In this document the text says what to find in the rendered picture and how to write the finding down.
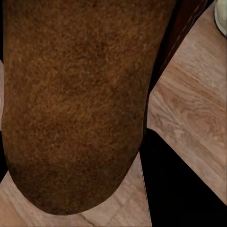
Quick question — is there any sandal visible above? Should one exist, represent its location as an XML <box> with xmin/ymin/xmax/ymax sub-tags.
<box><xmin>0</xmin><ymin>0</ymin><xmax>214</xmax><ymax>215</ymax></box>

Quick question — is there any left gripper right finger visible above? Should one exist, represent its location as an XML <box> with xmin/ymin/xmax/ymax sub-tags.
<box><xmin>140</xmin><ymin>128</ymin><xmax>227</xmax><ymax>227</ymax></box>

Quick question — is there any gym shoe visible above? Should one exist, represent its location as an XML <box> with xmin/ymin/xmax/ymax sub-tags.
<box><xmin>213</xmin><ymin>0</ymin><xmax>227</xmax><ymax>38</ymax></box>

